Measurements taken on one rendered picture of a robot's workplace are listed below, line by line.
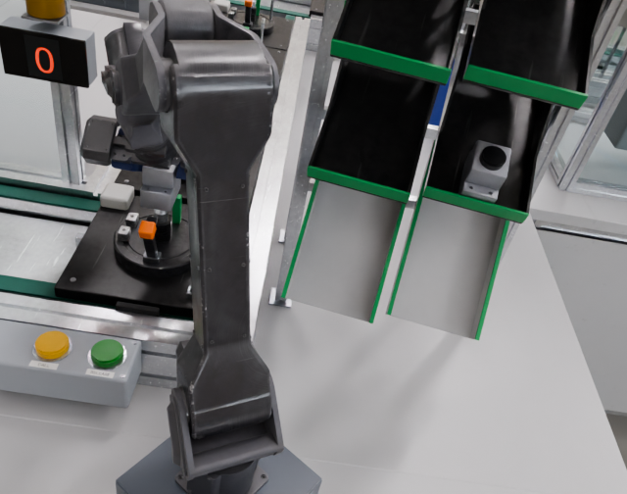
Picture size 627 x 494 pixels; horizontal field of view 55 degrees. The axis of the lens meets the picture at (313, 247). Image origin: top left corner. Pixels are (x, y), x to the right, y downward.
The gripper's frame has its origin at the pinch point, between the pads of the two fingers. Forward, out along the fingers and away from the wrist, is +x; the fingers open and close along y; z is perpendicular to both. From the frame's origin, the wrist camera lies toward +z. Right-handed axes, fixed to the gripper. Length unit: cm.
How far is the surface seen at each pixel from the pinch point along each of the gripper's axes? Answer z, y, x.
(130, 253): -12.1, 3.3, 7.4
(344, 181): -2.5, -24.7, -11.4
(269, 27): 68, -7, 68
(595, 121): 41, -86, 39
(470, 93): 15.3, -41.4, -6.6
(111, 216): -5.2, 9.4, 15.2
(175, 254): -11.1, -3.0, 8.2
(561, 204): 24, -85, 51
